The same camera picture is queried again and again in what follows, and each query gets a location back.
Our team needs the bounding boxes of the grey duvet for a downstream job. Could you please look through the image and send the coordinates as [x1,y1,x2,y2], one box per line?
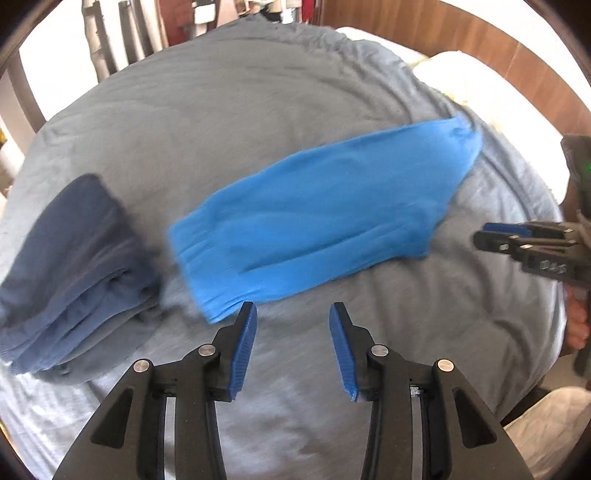
[0,21,566,480]

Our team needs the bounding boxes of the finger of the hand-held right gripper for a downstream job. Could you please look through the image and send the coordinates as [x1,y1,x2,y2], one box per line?
[472,231,579,278]
[483,222,579,241]

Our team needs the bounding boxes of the folded navy pants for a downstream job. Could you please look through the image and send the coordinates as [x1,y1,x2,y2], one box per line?
[0,172,161,376]

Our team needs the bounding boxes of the white quilted cloth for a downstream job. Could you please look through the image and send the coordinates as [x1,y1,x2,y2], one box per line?
[502,386,591,480]

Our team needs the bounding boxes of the cream patterned pillow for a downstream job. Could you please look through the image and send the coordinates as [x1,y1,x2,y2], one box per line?
[412,50,563,141]

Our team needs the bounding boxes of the wooden headboard panel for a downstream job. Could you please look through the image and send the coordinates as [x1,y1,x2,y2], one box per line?
[322,0,591,155]

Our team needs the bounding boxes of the pale bed sheet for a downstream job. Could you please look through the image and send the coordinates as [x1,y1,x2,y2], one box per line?
[332,25,435,66]

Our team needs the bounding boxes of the folded dark grey pants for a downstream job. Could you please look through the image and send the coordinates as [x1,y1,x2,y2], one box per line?
[51,295,163,385]

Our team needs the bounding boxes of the bright blue pants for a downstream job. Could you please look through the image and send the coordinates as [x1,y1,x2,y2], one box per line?
[167,114,483,325]

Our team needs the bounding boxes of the row of hanging clothes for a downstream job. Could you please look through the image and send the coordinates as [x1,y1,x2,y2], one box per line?
[156,0,326,38]

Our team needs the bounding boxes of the person's right hand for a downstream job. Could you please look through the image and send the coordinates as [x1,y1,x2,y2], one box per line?
[566,294,591,352]

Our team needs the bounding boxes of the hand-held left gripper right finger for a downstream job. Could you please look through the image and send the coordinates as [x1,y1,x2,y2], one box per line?
[328,301,535,480]

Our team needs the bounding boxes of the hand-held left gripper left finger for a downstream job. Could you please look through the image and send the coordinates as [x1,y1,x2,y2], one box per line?
[54,301,258,480]

